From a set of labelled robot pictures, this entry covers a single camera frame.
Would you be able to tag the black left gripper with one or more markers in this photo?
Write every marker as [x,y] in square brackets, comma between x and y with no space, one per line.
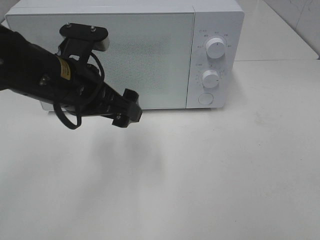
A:
[93,97]

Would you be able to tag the white microwave door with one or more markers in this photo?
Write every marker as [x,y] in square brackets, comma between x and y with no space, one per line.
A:
[147,53]

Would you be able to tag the round door release button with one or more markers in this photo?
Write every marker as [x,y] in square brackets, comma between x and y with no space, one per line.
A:
[206,99]

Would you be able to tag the white timer knob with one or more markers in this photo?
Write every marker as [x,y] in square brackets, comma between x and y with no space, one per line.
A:
[210,79]

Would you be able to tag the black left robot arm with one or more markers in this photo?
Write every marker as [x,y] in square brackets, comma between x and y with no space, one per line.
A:
[66,80]

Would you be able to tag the white microwave oven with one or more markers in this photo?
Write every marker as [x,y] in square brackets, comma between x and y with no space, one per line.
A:
[222,18]

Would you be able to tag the white upper power knob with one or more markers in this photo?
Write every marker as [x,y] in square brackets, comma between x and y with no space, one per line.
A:
[215,47]

